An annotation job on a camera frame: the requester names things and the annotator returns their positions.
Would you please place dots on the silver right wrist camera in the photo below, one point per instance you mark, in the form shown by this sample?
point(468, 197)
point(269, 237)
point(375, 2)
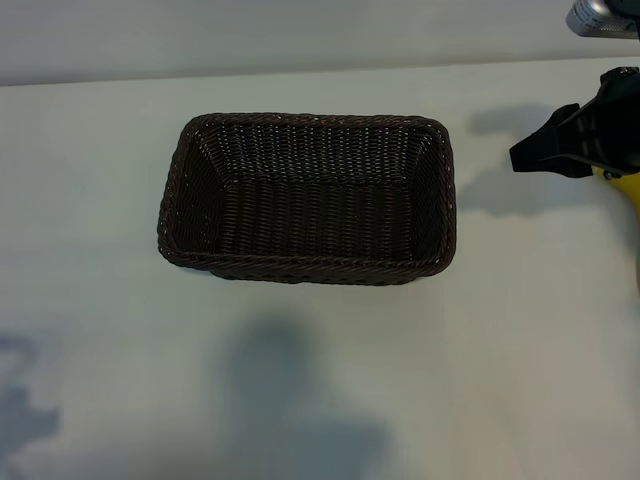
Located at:
point(587, 20)

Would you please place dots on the yellow banana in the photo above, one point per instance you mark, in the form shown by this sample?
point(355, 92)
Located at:
point(631, 187)

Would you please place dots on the dark brown wicker basket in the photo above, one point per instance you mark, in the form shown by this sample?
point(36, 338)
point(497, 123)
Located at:
point(320, 220)

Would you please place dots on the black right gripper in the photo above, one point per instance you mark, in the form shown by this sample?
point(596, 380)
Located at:
point(617, 130)

